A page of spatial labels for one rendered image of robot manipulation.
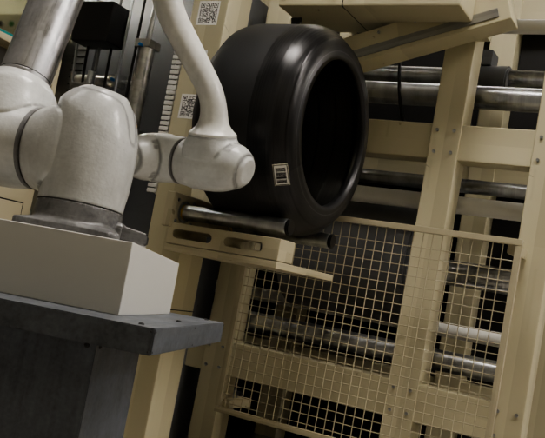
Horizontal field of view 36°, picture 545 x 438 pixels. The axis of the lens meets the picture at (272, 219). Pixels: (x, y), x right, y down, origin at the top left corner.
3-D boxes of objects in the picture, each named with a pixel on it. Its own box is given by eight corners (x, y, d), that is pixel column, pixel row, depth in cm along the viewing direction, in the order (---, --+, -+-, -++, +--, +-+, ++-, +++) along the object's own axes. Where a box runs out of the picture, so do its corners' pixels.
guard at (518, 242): (213, 410, 274) (252, 203, 280) (216, 410, 276) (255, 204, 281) (483, 486, 231) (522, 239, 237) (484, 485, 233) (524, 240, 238)
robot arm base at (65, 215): (138, 246, 140) (145, 214, 140) (9, 221, 140) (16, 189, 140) (150, 255, 158) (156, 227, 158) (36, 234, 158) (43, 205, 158)
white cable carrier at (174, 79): (145, 191, 251) (176, 39, 255) (156, 194, 256) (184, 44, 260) (157, 193, 249) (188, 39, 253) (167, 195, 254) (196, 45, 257)
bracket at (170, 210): (160, 224, 232) (167, 190, 233) (232, 242, 267) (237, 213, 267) (170, 226, 230) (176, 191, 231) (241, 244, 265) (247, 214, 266)
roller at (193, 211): (177, 207, 234) (186, 202, 237) (179, 222, 235) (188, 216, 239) (286, 222, 217) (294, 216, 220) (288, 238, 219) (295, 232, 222)
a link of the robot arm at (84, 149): (99, 203, 139) (126, 79, 142) (6, 189, 145) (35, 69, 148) (139, 221, 155) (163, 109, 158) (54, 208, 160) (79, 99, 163)
